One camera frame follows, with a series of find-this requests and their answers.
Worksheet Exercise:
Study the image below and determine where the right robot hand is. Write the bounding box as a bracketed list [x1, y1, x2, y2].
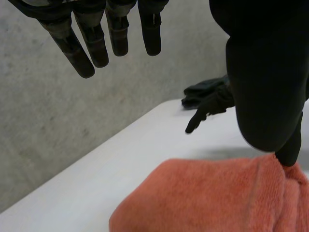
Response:
[185, 83, 236, 134]

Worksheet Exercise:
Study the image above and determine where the dark blue cloth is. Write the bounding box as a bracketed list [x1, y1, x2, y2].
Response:
[181, 75, 230, 110]

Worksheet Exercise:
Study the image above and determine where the coral towel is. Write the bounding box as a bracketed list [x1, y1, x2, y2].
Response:
[108, 154, 309, 232]

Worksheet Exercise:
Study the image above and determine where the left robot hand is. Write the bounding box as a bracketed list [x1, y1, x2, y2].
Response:
[7, 0, 309, 168]

